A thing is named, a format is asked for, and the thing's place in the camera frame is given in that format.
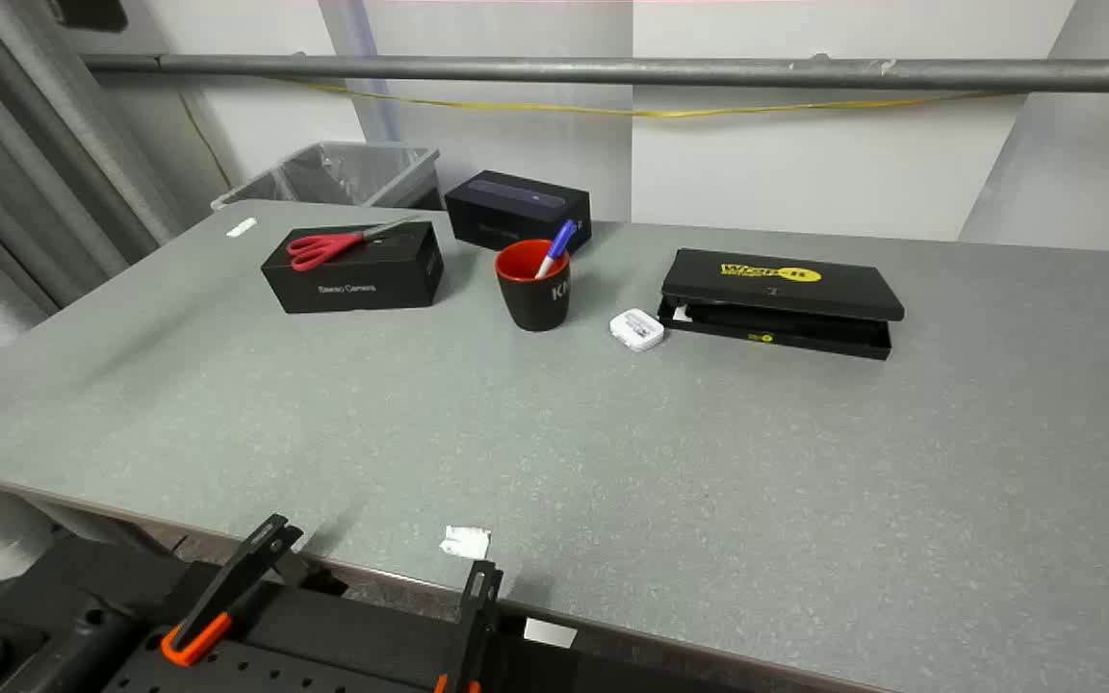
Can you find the blue capped grey marker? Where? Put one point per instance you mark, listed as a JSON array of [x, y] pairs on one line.
[[563, 241]]

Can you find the black mug with red inside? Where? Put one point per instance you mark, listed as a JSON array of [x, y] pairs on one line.
[[532, 301]]

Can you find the white mint tin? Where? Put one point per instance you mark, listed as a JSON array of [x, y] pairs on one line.
[[638, 330]]

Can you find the black box with dark lid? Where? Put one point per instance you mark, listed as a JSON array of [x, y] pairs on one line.
[[519, 208]]

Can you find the black box with white print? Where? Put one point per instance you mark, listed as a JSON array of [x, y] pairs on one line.
[[377, 278]]

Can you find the white tape piece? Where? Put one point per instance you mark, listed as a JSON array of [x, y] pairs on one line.
[[240, 228], [465, 541]]

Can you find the flat black box yellow logo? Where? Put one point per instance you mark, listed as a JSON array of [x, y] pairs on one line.
[[778, 287]]

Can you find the grey plastic bin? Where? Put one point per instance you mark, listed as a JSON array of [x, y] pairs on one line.
[[350, 173]]

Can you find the grey metal pipe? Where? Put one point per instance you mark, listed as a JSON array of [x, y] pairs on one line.
[[579, 70]]

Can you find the white sticker label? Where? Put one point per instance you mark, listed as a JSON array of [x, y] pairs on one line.
[[549, 631]]

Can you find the black orange clamp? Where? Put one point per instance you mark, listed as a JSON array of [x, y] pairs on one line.
[[480, 630], [228, 594]]

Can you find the black perforated base board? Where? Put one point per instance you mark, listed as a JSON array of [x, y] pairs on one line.
[[326, 648]]

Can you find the grey curtain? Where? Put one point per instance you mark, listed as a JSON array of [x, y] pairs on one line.
[[17, 195]]

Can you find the grey vertical post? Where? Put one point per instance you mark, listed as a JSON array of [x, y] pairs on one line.
[[366, 70]]

